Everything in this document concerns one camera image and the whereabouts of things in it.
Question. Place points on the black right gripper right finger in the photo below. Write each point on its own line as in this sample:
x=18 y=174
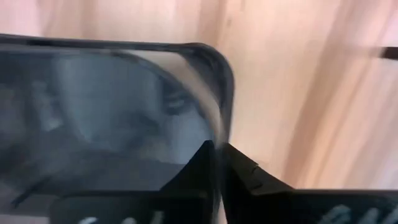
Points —
x=255 y=193

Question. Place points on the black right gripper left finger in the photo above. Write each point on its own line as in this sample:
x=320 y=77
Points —
x=192 y=186

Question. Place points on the smoky grey transparent basket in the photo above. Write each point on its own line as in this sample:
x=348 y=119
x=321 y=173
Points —
x=93 y=124

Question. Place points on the black bar end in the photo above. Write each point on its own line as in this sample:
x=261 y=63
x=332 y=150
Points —
x=390 y=53

